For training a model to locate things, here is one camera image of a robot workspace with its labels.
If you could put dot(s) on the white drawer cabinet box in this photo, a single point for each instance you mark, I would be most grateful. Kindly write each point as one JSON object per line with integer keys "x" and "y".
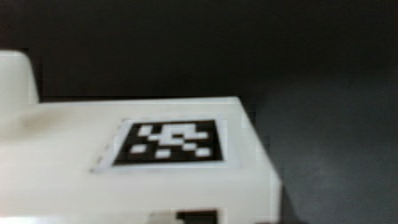
{"x": 19, "y": 90}

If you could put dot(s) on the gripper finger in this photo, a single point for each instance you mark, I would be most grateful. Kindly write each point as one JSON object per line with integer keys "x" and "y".
{"x": 203, "y": 216}

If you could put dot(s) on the white drawer tray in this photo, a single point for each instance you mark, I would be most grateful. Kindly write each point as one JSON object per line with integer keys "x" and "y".
{"x": 108, "y": 160}

